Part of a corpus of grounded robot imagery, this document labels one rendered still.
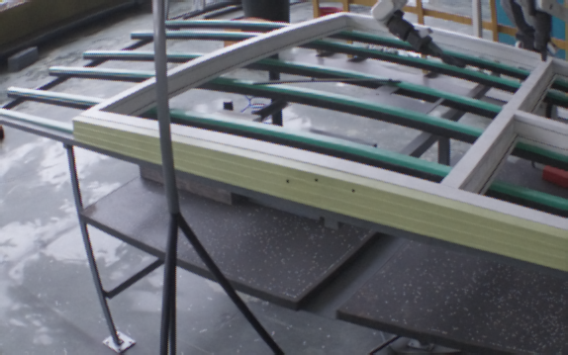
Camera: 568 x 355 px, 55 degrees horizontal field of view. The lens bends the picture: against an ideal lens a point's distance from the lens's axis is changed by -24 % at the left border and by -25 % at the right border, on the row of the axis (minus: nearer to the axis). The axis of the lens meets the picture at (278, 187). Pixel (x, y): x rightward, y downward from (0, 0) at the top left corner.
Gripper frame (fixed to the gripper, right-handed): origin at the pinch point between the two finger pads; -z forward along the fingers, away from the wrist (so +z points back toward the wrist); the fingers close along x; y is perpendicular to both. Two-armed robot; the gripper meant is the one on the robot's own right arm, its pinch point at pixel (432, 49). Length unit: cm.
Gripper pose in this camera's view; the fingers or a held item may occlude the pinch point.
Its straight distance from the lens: 235.9
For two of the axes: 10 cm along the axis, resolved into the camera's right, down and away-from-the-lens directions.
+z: -7.6, -5.8, 3.0
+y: -3.0, 7.2, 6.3
